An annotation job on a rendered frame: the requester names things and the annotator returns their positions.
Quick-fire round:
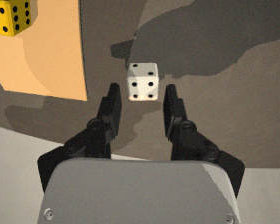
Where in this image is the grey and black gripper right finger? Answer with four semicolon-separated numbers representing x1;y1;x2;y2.
163;84;245;199

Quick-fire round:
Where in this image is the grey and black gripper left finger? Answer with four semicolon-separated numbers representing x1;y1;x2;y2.
37;83;122;193

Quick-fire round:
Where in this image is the yellow die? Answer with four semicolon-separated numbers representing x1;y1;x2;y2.
0;0;31;37

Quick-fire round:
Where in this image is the peach flat mat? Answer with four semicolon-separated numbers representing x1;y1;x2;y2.
0;0;88;101

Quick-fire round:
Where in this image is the white die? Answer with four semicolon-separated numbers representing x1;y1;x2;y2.
127;63;159;100

